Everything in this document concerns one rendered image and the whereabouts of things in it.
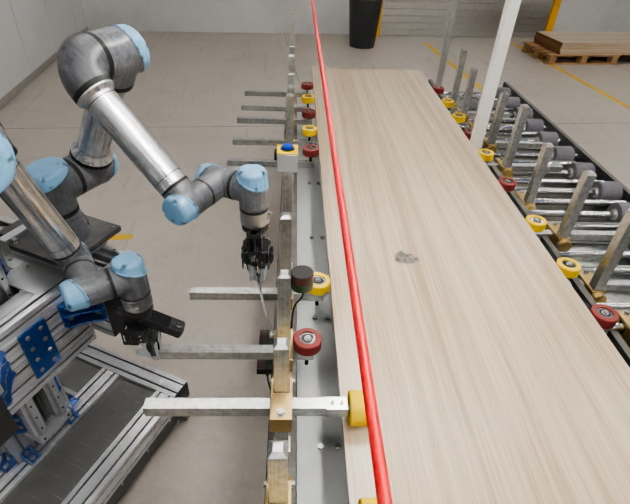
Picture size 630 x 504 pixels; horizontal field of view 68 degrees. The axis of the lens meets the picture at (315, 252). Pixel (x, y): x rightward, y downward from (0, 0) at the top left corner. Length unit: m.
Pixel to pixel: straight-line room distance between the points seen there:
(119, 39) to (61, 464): 1.48
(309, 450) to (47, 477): 1.01
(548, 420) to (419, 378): 0.32
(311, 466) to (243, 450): 0.79
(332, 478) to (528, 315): 0.75
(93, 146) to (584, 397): 1.47
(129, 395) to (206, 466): 0.43
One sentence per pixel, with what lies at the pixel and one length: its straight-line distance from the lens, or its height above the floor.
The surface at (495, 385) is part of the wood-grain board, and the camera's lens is 1.35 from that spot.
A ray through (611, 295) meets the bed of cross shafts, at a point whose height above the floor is 0.71.
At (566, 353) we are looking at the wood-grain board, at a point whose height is 0.90.
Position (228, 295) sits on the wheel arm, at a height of 0.85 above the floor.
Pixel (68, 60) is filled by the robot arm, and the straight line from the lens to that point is 1.21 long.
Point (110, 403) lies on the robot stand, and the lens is 2.18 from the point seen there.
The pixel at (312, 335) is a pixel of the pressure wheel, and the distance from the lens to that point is 1.34.
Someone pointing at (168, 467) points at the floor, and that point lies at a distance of 2.20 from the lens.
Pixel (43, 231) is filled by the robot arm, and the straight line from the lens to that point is 1.24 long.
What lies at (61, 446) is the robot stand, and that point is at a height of 0.21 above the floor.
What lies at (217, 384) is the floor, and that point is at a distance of 2.40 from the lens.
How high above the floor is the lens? 1.89
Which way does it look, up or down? 37 degrees down
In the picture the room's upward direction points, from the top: 3 degrees clockwise
